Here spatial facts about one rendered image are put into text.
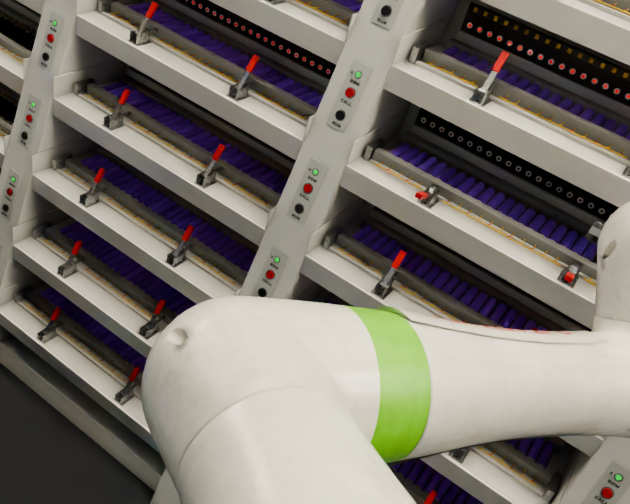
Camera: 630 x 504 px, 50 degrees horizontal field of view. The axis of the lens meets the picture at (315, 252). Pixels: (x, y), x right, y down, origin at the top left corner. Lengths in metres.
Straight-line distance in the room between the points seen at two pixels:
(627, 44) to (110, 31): 1.00
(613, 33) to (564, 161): 0.20
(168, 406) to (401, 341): 0.16
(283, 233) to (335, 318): 0.85
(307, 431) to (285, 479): 0.03
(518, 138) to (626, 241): 0.49
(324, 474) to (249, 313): 0.13
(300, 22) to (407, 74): 0.23
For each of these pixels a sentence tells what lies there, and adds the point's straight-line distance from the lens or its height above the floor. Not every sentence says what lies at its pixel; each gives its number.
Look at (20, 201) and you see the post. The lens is 1.75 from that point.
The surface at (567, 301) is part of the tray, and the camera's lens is 1.17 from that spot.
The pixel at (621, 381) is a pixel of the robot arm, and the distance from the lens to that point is 0.64.
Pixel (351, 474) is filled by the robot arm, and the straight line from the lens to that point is 0.34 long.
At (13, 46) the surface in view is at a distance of 1.81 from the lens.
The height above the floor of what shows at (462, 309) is 0.79.
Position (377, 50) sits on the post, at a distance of 1.21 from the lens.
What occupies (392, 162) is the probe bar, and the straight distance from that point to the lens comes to 1.24.
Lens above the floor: 1.20
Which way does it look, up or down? 20 degrees down
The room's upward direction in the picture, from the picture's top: 25 degrees clockwise
